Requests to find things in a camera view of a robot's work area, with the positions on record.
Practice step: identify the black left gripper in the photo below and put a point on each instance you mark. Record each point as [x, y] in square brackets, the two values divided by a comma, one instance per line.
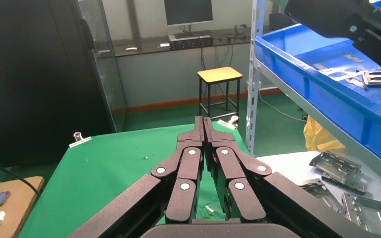
[328, 16]

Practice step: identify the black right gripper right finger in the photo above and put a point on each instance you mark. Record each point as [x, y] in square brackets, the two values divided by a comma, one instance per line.
[239, 184]

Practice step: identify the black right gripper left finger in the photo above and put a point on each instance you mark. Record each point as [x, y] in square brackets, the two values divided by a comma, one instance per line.
[180, 184]

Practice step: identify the blue plastic tray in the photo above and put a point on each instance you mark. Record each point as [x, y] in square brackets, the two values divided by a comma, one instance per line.
[328, 95]

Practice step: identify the black device box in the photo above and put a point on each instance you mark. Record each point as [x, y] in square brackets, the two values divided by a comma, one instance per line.
[190, 42]

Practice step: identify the white paper scrap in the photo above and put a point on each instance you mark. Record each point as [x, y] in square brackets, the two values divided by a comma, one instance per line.
[209, 209]

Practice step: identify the silver binder clip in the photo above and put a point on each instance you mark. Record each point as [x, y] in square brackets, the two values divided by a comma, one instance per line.
[80, 142]
[227, 124]

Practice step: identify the green table cloth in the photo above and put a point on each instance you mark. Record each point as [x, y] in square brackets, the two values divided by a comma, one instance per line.
[111, 170]

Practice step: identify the yellow plastic bag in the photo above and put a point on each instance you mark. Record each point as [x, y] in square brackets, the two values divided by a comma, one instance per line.
[318, 134]

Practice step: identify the grey desk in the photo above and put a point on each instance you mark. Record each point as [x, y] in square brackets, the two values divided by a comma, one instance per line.
[164, 78]

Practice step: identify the dark rectangular screen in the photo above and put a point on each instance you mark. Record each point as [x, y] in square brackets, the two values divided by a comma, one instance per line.
[277, 23]

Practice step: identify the wooden top metal stool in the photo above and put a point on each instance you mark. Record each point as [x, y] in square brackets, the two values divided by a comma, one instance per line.
[221, 75]

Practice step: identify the white metal shelf board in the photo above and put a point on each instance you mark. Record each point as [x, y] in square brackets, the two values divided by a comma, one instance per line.
[374, 160]

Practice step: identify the wooden side table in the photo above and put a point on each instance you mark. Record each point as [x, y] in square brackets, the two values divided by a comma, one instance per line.
[16, 203]

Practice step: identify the black computer monitor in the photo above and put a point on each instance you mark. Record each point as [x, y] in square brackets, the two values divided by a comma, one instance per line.
[189, 11]

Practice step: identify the black cabinet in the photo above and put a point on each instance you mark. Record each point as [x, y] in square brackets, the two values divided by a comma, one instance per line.
[29, 82]

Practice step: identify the folded sheet metal bracket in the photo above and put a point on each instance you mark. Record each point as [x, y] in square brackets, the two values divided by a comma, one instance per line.
[348, 185]
[318, 190]
[335, 164]
[364, 213]

